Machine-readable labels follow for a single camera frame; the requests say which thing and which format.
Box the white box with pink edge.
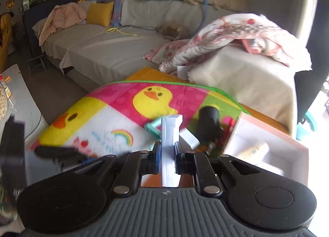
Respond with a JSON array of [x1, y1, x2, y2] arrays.
[[222, 112, 309, 185]]

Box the white plastic part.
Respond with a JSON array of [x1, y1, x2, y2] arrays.
[[178, 127, 200, 149]]

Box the teal plastic frame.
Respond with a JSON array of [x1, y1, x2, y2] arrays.
[[144, 120, 164, 151]]

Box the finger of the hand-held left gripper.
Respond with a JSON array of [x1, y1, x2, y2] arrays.
[[34, 145, 83, 159], [51, 157, 96, 170]]

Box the white card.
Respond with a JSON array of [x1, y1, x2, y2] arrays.
[[177, 65, 192, 81]]

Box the white plastic block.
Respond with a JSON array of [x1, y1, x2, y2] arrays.
[[161, 114, 183, 187]]

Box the floral printed blanket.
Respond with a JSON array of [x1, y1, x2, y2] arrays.
[[143, 14, 312, 73]]

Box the white marble table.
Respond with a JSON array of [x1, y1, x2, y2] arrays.
[[0, 64, 50, 138]]

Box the yellow cord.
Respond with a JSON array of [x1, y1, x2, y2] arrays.
[[104, 27, 137, 37]]

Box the teal plastic basin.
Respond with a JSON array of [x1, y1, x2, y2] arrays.
[[295, 111, 318, 141]]

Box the clear snack jar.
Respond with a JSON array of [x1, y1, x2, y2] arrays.
[[0, 80, 10, 122]]

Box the dark wooden stool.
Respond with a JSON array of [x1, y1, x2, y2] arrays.
[[25, 55, 48, 77]]

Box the blue patterned cloth strip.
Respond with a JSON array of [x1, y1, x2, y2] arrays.
[[110, 0, 123, 28]]

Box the duck printed blanket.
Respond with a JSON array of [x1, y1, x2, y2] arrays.
[[29, 81, 255, 167]]

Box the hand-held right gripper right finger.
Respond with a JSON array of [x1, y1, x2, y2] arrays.
[[174, 141, 259, 198]]

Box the tan plush toy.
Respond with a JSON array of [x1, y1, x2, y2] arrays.
[[157, 21, 191, 41]]

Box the yellow tube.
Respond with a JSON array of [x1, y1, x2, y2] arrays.
[[237, 142, 270, 162]]

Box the beige covered sofa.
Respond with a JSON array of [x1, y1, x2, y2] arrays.
[[23, 0, 299, 136]]

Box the yellow cushion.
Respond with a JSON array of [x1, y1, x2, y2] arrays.
[[87, 1, 115, 27]]

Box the black cylindrical object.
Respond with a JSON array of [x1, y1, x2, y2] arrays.
[[196, 106, 225, 143]]

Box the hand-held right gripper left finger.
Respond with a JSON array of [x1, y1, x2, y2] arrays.
[[74, 144, 162, 198]]

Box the yellow hanging jacket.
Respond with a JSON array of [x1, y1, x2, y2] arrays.
[[0, 13, 12, 73]]

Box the pink garment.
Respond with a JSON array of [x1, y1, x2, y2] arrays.
[[39, 3, 88, 46]]

